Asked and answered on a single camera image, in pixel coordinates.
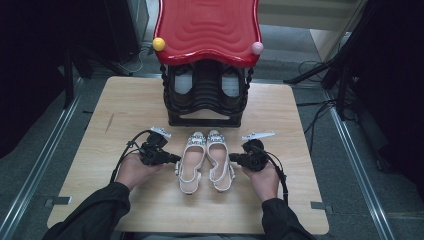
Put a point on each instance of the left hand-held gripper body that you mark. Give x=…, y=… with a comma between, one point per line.
x=153, y=153

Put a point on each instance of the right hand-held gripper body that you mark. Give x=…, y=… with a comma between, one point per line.
x=255, y=158

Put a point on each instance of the white slingback heel shoe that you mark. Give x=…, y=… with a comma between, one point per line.
x=216, y=137
x=196, y=138

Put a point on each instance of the black leather shoe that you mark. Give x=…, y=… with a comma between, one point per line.
x=183, y=83
x=230, y=85

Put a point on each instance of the red and black shoe rack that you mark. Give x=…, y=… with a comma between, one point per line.
x=206, y=30

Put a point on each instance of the person's right hand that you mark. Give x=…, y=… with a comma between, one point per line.
x=265, y=183

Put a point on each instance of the person's left hand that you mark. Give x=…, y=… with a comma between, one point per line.
x=133, y=173

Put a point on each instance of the black tripod stand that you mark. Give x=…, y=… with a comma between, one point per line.
x=310, y=71

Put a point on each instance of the pink ball knob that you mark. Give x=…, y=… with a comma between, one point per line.
x=257, y=48

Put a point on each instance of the yellow ball knob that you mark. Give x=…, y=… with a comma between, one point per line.
x=158, y=44

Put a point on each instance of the grey metal stand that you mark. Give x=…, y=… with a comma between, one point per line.
x=138, y=20

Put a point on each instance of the tan wooden board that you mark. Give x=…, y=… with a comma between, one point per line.
x=321, y=41

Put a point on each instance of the dark curtain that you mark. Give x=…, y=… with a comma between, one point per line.
x=393, y=83
x=26, y=66

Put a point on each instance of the grey table bracket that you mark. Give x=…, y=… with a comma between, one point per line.
x=60, y=201
x=320, y=206

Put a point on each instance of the metal floor rail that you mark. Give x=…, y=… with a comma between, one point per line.
x=354, y=160
x=44, y=156

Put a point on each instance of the black stand post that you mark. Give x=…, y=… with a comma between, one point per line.
x=68, y=83

